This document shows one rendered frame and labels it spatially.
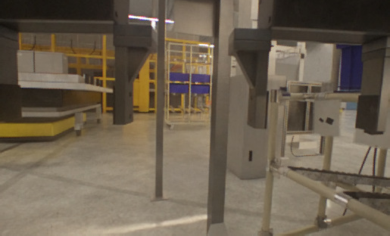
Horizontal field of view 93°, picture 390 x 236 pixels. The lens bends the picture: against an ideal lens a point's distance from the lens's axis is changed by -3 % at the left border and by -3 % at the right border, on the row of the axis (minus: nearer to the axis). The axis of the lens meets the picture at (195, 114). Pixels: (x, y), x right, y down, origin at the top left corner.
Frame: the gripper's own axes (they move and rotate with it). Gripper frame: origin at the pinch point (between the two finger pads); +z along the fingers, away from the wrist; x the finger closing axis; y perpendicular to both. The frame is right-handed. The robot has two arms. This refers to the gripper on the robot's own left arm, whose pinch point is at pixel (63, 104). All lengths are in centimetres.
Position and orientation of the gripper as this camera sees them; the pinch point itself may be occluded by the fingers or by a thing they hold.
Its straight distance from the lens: 25.5
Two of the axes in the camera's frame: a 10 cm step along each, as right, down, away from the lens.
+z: -0.3, 10.0, 0.9
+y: -0.1, -0.9, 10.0
